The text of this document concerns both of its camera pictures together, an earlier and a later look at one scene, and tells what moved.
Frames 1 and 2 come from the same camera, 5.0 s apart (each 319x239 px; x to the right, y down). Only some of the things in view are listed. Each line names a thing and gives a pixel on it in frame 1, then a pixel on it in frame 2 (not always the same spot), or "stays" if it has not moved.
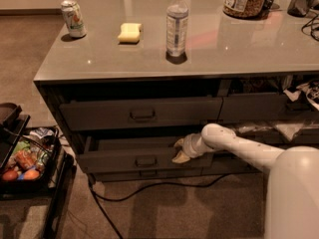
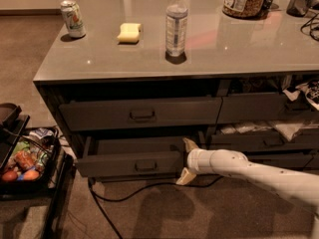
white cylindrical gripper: [189, 146] to [193, 160]
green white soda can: [73, 19] stays
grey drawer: [262, 107] stays
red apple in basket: [10, 175] stays
